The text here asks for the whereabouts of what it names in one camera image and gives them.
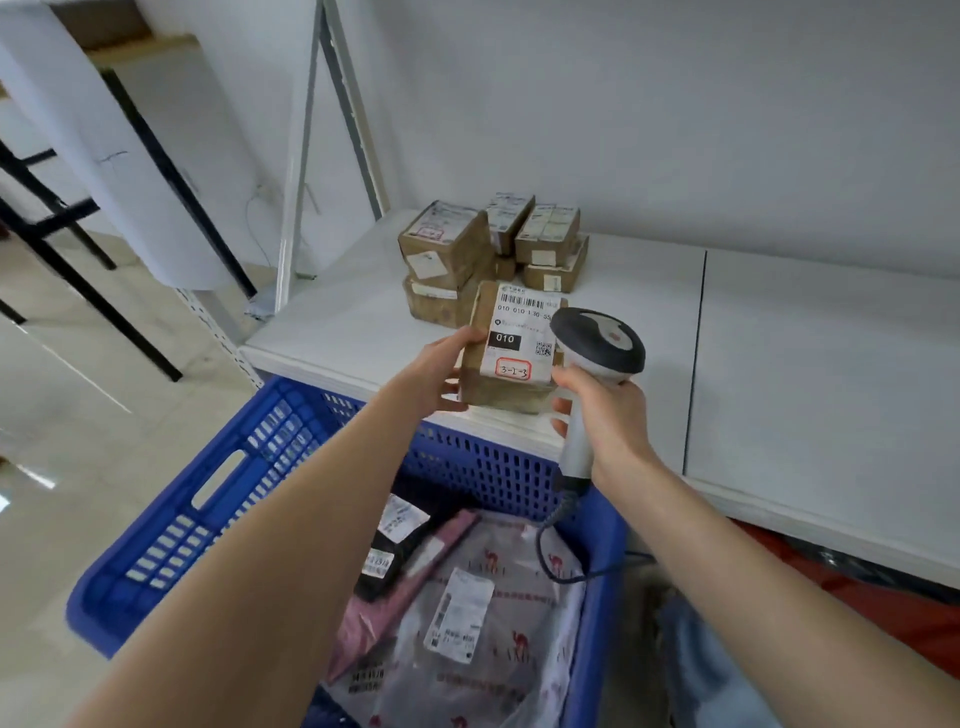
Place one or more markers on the black metal table frame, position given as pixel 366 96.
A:
pixel 67 217

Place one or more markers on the white metal shelf rack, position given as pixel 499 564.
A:
pixel 787 360

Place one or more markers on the person's right forearm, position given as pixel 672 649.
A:
pixel 750 585

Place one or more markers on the person's right hand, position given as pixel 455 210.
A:
pixel 615 424

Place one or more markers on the person's left forearm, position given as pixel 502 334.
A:
pixel 300 562

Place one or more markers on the wooden table board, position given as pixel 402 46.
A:
pixel 112 34

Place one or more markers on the pile of small cardboard boxes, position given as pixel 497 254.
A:
pixel 442 240

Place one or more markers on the person's left hand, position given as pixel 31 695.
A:
pixel 427 379

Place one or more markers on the pink mailer bag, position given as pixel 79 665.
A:
pixel 390 607

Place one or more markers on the person's blue jeans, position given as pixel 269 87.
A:
pixel 705 675

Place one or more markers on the blue plastic crate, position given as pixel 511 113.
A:
pixel 225 465

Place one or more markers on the grey handheld barcode scanner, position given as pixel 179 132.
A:
pixel 600 341

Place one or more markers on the labelled brown parcel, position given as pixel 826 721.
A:
pixel 487 390

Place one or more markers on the clear red-printed mailer bag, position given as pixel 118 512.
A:
pixel 517 637

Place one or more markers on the black mailer bag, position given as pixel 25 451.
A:
pixel 397 555

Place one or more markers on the person's right thumb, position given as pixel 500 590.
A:
pixel 574 379

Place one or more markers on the person's left thumb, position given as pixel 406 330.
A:
pixel 461 341

